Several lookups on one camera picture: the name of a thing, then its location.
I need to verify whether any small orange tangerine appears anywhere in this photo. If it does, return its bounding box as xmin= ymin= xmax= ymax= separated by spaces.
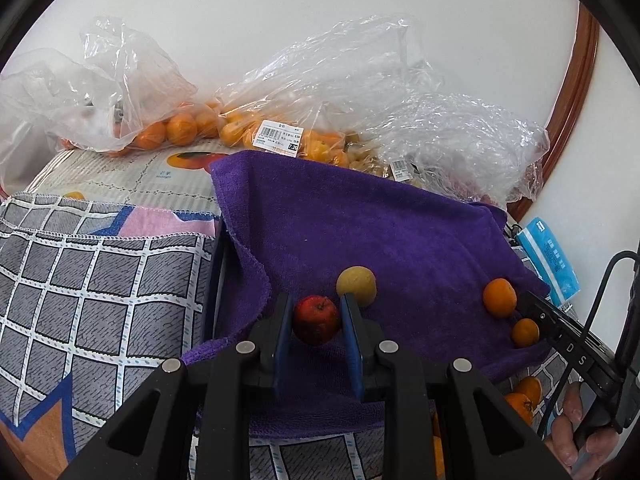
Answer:
xmin=511 ymin=318 xmax=540 ymax=348
xmin=513 ymin=376 xmax=542 ymax=410

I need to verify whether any large orange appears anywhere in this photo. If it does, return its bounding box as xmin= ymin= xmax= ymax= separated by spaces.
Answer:
xmin=483 ymin=278 xmax=518 ymax=318

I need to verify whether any yellow green round fruit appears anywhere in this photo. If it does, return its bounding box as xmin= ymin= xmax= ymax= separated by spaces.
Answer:
xmin=335 ymin=266 xmax=378 ymax=308

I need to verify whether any small red apple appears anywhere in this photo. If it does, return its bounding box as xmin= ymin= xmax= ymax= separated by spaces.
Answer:
xmin=293 ymin=295 xmax=342 ymax=346

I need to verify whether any stemmed mandarin orange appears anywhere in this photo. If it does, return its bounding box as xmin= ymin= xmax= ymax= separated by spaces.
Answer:
xmin=504 ymin=392 xmax=534 ymax=426

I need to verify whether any oval yellow orange fruit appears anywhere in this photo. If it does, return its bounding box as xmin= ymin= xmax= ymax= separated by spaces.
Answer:
xmin=433 ymin=436 xmax=445 ymax=480

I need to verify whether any person's right hand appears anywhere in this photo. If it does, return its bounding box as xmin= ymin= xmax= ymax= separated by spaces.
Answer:
xmin=543 ymin=381 xmax=622 ymax=470

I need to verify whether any blue tissue pack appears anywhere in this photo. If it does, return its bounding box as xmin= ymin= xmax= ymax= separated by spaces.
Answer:
xmin=515 ymin=217 xmax=580 ymax=308

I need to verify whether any grey checked star blanket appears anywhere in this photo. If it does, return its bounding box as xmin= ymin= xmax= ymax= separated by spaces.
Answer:
xmin=0 ymin=192 xmax=452 ymax=480

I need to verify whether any purple towel lined tray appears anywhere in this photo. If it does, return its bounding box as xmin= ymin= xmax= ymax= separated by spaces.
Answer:
xmin=179 ymin=148 xmax=554 ymax=438

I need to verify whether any fruit print play mat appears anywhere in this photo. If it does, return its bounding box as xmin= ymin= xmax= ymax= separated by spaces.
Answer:
xmin=26 ymin=139 xmax=233 ymax=212

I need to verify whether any clear bag of red fruit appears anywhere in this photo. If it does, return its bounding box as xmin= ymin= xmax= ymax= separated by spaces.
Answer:
xmin=371 ymin=93 xmax=550 ymax=207

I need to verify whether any clear bag of oranges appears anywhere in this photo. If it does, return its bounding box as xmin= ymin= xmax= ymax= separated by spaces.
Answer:
xmin=2 ymin=16 xmax=221 ymax=154

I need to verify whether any white plastic bag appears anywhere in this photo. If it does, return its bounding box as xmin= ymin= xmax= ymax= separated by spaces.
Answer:
xmin=1 ymin=74 xmax=56 ymax=196

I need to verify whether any clear bag of kumquats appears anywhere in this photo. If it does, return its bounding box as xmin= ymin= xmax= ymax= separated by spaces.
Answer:
xmin=216 ymin=14 xmax=440 ymax=167

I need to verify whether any black cable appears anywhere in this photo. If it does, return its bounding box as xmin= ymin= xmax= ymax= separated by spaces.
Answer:
xmin=537 ymin=250 xmax=640 ymax=436

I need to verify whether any brown wooden door frame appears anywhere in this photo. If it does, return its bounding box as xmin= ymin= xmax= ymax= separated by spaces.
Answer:
xmin=508 ymin=3 xmax=601 ymax=221

